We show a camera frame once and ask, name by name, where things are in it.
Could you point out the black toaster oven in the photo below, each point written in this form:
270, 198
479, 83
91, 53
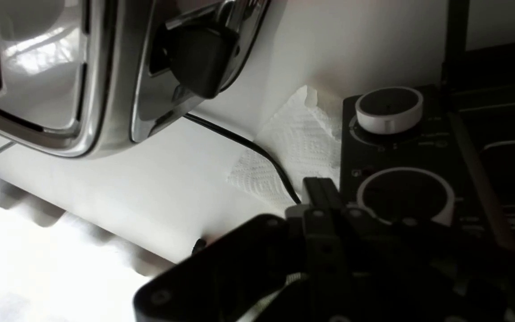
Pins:
436, 155

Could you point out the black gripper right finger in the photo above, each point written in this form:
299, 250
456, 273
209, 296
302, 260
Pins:
424, 275

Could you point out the round oven knob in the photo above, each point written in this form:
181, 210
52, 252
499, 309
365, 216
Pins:
388, 110

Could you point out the white paper napkin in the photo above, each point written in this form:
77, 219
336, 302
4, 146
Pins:
295, 144

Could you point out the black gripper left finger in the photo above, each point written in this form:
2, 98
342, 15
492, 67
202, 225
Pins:
322, 252

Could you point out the glass toaster oven door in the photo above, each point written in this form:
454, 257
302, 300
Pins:
495, 73

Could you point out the silver toaster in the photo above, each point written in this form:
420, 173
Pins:
30, 73

